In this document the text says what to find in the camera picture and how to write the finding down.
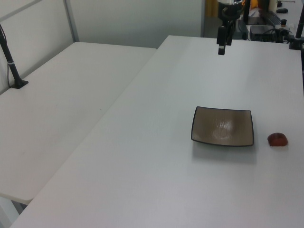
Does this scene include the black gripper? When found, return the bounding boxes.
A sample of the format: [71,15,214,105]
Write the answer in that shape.
[216,3,241,56]

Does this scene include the small brown bread roll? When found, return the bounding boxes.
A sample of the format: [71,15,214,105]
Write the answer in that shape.
[267,133,289,147]

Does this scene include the square brown ceramic plate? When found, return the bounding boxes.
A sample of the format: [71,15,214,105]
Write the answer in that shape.
[190,106,255,147]

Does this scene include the yellow object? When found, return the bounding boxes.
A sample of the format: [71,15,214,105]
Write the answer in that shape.
[205,0,219,17]

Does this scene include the black equipment box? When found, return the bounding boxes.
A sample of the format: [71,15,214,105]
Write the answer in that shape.
[250,25,277,41]

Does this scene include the black keyboard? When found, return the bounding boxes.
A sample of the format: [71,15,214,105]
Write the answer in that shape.
[260,10,281,25]

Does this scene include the black clamp pole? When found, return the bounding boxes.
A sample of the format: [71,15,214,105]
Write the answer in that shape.
[288,13,304,50]

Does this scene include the black vertical post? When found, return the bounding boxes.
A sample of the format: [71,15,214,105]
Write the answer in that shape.
[243,0,250,25]

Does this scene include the black camera stand pole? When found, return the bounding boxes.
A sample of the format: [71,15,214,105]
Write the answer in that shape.
[0,23,29,90]

